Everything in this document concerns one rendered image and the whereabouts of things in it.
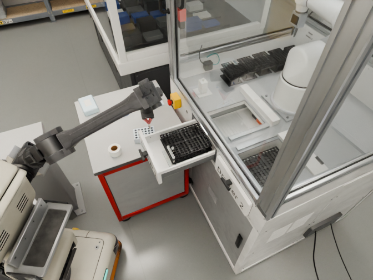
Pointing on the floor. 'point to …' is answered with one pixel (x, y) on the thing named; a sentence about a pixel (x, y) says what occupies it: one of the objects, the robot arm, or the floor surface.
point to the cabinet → (226, 211)
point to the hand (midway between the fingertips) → (148, 121)
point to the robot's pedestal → (60, 181)
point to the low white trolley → (131, 159)
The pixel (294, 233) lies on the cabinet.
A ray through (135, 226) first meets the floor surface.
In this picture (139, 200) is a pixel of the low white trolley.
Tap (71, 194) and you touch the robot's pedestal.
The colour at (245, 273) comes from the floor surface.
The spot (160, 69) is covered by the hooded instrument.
